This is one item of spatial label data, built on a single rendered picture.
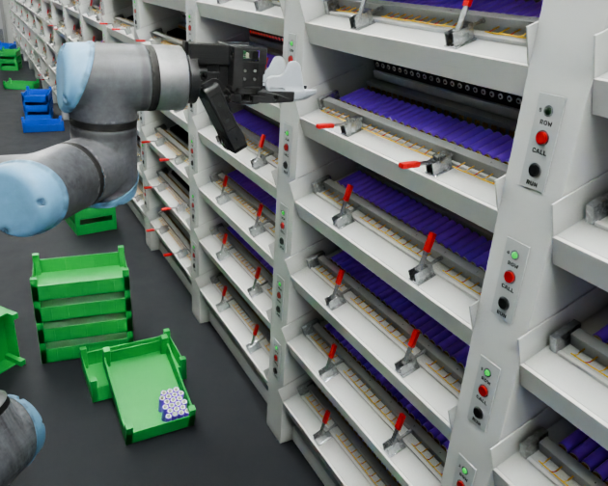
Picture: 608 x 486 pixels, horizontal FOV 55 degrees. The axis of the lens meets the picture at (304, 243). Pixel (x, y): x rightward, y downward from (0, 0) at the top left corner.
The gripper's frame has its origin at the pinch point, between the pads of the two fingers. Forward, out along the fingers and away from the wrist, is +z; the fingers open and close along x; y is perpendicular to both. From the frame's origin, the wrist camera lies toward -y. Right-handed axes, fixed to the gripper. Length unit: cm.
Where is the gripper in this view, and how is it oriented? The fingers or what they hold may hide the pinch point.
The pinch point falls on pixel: (303, 94)
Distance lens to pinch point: 98.2
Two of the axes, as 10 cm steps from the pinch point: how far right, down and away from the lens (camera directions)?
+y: 0.9, -9.1, -4.0
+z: 8.8, -1.1, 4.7
